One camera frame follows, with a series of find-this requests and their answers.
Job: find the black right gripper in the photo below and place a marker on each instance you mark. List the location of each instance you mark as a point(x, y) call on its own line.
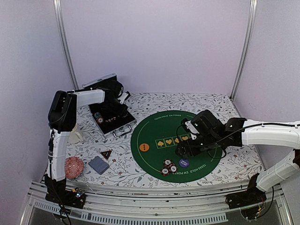
point(182, 146)

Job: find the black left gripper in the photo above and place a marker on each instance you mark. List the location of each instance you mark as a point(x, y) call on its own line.
point(122, 112)

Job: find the purple small blind button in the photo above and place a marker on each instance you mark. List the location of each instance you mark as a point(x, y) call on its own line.
point(184, 163)

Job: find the red black 100 chip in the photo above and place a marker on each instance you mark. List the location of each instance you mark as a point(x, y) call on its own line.
point(167, 162)

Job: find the orange big blind button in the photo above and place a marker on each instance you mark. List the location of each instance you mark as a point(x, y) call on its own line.
point(144, 147)

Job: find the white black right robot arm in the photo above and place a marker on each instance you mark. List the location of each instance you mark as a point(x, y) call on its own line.
point(208, 132)

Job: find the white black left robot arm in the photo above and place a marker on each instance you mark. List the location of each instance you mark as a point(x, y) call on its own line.
point(62, 118)

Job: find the aluminium poker chip case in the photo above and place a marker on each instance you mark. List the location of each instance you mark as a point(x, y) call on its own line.
point(112, 122)

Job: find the row of dice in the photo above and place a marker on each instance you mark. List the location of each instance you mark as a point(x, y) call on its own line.
point(109, 120)

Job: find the left poker chip stack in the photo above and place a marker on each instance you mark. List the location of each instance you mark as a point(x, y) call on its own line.
point(98, 117)

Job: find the round green poker mat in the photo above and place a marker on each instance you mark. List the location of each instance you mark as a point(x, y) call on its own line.
point(162, 132)

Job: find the black triangular card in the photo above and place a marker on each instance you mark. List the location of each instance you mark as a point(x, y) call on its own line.
point(106, 154)

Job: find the white ceramic mug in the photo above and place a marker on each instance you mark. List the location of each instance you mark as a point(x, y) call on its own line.
point(76, 135)

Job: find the red patterned bowl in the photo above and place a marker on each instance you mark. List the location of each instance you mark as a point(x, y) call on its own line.
point(74, 167)

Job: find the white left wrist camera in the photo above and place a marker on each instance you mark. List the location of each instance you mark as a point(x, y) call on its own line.
point(124, 97)

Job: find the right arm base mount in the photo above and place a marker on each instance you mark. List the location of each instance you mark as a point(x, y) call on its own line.
point(251, 195)

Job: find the aluminium front rail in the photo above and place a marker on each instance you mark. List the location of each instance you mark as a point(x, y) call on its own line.
point(201, 205)

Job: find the left aluminium frame post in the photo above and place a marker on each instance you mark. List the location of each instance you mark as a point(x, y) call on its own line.
point(64, 43)

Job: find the aluminium frame post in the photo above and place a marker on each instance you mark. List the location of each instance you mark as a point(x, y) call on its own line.
point(64, 43)
point(245, 48)

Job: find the right aluminium frame post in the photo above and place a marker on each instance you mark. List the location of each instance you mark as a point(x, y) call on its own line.
point(245, 48)

